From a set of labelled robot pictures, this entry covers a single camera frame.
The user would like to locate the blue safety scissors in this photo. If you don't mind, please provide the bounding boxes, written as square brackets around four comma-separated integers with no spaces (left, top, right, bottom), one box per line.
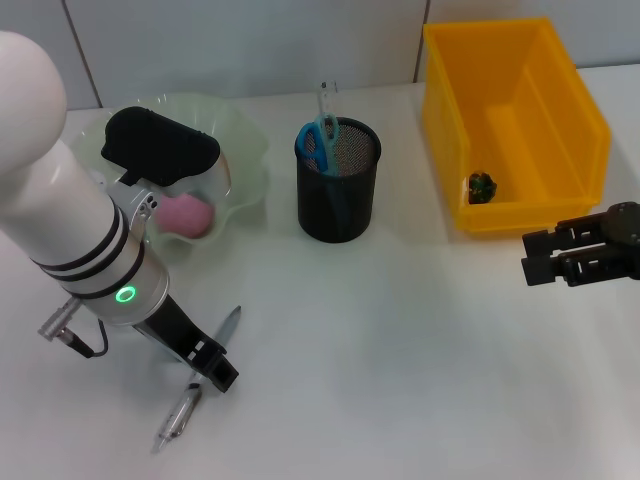
[296,113,350,222]

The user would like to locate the left gripper cable with plug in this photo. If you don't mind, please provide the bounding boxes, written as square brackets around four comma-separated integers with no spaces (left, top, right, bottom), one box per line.
[36,296,110,360]

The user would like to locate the pale green wavy fruit plate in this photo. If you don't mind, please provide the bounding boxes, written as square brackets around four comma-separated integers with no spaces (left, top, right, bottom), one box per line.
[67,91,272,254]

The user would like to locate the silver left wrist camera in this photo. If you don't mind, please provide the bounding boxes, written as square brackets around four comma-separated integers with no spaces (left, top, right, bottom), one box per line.
[99,105,233,202]

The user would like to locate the transparent plastic ruler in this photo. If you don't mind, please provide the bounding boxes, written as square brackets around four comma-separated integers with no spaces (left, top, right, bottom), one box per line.
[315,78,342,174]

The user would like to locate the green plastic wrapper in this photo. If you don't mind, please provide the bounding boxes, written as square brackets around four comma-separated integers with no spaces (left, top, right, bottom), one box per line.
[466,170,500,206]

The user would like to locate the pink peach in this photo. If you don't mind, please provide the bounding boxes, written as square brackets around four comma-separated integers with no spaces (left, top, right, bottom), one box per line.
[155,192,217,239]

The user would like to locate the yellow plastic storage bin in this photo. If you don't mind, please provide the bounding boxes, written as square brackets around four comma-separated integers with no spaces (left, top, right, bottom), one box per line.
[422,17,613,237]

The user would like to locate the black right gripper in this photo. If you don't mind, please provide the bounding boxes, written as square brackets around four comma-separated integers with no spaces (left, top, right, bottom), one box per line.
[519,200,640,288]

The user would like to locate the grey pen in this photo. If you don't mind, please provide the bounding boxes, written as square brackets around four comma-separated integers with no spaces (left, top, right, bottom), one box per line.
[151,305,245,454]

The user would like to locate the black mesh pen cup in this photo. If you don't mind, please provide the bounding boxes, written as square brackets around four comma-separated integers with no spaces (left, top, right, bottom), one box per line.
[293,117,383,245]

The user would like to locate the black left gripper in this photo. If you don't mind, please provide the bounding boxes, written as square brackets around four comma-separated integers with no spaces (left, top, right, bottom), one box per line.
[131,294,241,394]

